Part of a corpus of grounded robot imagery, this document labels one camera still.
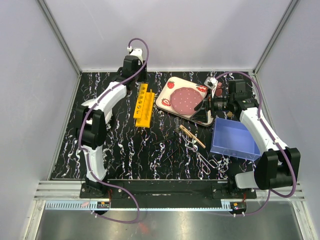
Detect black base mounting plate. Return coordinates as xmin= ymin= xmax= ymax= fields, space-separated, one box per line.
xmin=79 ymin=179 xmax=257 ymax=210

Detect wooden test tube clamp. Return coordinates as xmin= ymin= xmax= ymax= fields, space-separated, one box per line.
xmin=179 ymin=124 xmax=206 ymax=149

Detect strawberry pattern tray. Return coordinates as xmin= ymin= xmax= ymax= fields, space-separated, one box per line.
xmin=155 ymin=76 xmax=214 ymax=127

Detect blue plastic box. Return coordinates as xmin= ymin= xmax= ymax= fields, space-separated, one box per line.
xmin=210 ymin=118 xmax=261 ymax=161

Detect pink patterned mug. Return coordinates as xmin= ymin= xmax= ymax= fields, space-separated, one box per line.
xmin=214 ymin=82 xmax=224 ymax=98

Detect glass test tube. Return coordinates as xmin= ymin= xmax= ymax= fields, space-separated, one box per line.
xmin=174 ymin=117 xmax=181 ymax=133

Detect small brown cork piece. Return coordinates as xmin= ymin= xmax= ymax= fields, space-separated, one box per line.
xmin=226 ymin=111 xmax=233 ymax=119

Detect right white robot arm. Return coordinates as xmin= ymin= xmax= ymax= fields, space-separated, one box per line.
xmin=191 ymin=77 xmax=301 ymax=199

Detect pink polka dot plate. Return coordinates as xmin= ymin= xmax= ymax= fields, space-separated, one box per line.
xmin=169 ymin=87 xmax=204 ymax=116

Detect yellow test tube rack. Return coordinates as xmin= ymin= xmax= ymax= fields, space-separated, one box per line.
xmin=133 ymin=82 xmax=155 ymax=128

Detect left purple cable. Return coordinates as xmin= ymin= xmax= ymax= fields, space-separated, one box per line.
xmin=77 ymin=37 xmax=150 ymax=223

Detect metal crucible tongs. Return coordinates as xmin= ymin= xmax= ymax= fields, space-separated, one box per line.
xmin=181 ymin=134 xmax=218 ymax=175

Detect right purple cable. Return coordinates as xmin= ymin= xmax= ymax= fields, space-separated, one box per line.
xmin=207 ymin=71 xmax=298 ymax=217

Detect purple cable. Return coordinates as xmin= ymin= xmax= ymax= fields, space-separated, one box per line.
xmin=77 ymin=37 xmax=150 ymax=223
xmin=207 ymin=71 xmax=298 ymax=217

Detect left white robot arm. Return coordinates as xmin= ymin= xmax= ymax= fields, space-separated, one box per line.
xmin=75 ymin=55 xmax=147 ymax=198

